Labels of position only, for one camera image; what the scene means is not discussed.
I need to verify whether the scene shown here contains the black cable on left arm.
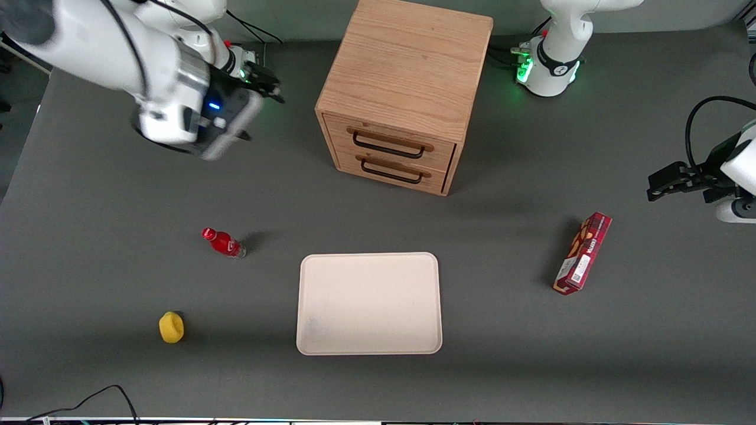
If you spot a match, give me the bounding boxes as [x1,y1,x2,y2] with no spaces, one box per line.
[685,96,756,172]

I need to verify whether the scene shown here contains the beige rectangular tray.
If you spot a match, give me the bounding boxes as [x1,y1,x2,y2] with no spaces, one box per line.
[296,252,443,356]

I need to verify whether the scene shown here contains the black cables behind left base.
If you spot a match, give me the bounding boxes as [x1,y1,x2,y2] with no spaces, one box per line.
[487,17,553,69]

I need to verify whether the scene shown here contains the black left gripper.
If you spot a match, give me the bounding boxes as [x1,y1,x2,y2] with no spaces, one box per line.
[647,133,742,205]

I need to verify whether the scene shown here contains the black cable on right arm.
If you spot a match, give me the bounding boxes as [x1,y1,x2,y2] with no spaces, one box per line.
[99,0,214,98]

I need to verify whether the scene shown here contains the red snack box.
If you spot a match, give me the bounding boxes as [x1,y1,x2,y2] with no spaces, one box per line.
[553,212,612,296]

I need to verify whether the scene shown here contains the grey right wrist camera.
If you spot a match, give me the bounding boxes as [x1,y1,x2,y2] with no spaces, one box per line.
[200,93,265,161]

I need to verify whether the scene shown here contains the wooden drawer with black handle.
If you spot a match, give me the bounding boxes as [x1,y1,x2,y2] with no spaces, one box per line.
[322,114,458,172]
[335,151,452,194]

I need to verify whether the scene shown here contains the yellow lemon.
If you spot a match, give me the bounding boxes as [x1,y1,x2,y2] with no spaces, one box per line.
[159,311,185,344]

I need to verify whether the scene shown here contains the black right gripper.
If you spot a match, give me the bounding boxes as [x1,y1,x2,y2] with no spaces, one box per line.
[190,61,286,153]

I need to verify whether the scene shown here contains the red plastic bottle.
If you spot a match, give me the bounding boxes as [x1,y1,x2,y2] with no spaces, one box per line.
[202,227,246,259]

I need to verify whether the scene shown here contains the black cables behind base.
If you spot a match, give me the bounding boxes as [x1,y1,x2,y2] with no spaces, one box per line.
[226,8,284,67]
[487,17,553,69]

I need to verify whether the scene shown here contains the black cables behind right base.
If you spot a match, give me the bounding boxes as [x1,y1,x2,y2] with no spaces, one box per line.
[226,8,284,67]

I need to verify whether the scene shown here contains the wooden drawer cabinet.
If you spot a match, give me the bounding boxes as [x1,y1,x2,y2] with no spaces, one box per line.
[315,0,494,197]

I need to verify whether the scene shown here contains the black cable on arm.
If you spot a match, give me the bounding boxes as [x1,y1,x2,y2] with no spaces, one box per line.
[685,96,756,172]
[99,0,214,98]

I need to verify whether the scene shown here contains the grey metal frame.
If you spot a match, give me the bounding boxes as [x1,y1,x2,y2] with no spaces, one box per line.
[0,34,53,75]

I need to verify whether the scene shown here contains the black cable at table edge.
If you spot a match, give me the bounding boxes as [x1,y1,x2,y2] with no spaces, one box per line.
[24,384,140,425]

